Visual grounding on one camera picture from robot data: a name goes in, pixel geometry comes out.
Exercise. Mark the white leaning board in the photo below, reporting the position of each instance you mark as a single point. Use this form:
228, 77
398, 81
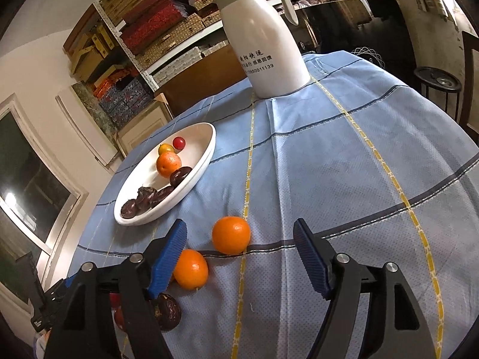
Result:
86, 127

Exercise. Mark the blue checked tablecloth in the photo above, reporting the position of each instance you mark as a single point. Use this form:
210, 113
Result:
355, 175

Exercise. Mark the brown wooden board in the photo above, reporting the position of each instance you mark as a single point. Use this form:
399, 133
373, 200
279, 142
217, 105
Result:
202, 78

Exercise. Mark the white oval plate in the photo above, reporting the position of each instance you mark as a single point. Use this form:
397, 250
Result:
194, 146

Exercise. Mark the yellow plum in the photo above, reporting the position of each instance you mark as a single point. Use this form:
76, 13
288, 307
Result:
166, 149

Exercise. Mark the stack of red brocade boxes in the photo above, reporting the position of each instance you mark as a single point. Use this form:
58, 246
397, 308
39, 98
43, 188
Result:
149, 26

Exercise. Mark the large orange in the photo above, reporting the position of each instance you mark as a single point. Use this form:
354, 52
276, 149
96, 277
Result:
231, 235

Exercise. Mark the white thermos jug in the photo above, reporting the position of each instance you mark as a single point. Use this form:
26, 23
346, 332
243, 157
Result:
269, 45

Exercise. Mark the orange tangerine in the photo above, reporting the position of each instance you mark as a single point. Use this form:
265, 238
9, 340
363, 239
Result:
190, 269
168, 164

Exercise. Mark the stack of wooden boxes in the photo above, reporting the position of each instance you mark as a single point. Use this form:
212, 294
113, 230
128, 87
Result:
86, 56

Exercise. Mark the orange patterned boxes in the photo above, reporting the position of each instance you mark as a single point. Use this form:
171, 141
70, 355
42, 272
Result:
112, 82

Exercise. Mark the white patterned box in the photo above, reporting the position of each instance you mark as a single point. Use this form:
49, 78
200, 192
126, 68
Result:
179, 63

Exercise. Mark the red cherry tomato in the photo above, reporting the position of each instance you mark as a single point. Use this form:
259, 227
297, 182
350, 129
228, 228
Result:
179, 143

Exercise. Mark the stack of woven straw boxes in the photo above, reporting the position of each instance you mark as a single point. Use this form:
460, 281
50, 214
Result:
168, 41

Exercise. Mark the window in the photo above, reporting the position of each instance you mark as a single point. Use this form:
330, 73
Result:
30, 179

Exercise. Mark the stack of blue patterned boxes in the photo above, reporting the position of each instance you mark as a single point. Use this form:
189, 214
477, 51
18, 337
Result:
127, 101

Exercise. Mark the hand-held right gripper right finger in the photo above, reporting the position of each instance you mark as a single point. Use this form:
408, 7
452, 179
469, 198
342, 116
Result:
312, 261

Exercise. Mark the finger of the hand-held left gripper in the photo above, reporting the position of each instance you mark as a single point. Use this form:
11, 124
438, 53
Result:
69, 281

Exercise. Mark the white metal shelf rack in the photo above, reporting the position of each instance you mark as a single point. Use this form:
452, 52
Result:
123, 46

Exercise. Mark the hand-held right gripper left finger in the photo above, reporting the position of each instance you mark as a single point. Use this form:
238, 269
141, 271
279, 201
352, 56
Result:
168, 258

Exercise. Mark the dark passion fruit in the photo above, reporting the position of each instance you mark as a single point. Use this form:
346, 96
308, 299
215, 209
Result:
162, 195
180, 176
170, 312
145, 196
129, 208

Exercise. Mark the round black stool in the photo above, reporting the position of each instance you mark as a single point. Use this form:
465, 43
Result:
438, 80

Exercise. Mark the green marble panel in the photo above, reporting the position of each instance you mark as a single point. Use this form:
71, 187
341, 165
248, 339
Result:
93, 108

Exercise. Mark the dark wooden chair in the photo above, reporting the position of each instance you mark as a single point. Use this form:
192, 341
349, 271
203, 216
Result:
469, 82

